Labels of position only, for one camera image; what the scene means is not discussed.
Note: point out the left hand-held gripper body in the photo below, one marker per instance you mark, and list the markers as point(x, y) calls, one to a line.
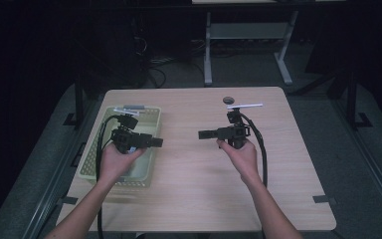
point(126, 137)

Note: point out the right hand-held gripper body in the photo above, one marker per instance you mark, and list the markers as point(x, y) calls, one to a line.
point(233, 132)

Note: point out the yellow plastic basket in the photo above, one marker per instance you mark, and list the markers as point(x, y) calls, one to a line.
point(93, 156)

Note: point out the person's left hand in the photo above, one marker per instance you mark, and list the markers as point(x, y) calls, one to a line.
point(116, 166)

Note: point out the person's right hand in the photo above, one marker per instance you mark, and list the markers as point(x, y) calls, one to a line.
point(243, 161)

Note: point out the black tape strip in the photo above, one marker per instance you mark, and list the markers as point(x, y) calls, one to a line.
point(67, 200)
point(324, 199)

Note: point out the black metal post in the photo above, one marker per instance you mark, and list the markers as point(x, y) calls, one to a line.
point(79, 103)
point(351, 99)

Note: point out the aluminium frame rail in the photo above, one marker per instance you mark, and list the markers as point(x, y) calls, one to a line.
point(51, 186)
point(374, 172)

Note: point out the grey metal desk frame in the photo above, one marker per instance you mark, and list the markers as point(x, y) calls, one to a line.
point(245, 30)

